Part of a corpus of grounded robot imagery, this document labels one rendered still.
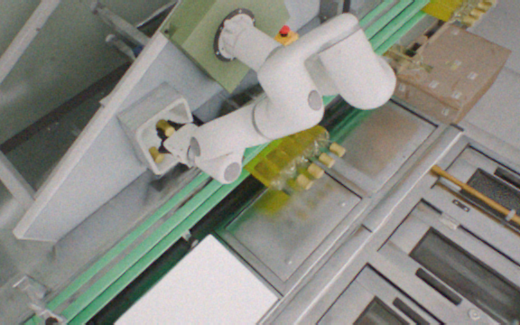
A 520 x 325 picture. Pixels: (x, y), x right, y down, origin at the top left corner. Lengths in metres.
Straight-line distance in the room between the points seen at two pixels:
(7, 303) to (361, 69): 1.10
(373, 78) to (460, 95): 4.40
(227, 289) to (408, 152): 0.85
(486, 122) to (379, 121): 4.34
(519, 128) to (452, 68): 1.27
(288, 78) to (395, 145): 1.01
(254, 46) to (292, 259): 0.68
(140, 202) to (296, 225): 0.52
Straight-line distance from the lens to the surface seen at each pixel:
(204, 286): 1.36
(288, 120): 0.74
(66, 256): 1.33
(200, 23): 1.08
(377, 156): 1.63
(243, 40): 1.11
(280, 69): 0.72
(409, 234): 1.51
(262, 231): 1.41
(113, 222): 1.32
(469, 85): 5.27
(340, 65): 0.73
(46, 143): 1.90
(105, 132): 1.19
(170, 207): 1.31
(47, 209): 1.26
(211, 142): 0.86
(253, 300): 1.33
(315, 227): 1.41
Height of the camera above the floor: 1.56
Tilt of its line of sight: 25 degrees down
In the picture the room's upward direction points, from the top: 128 degrees clockwise
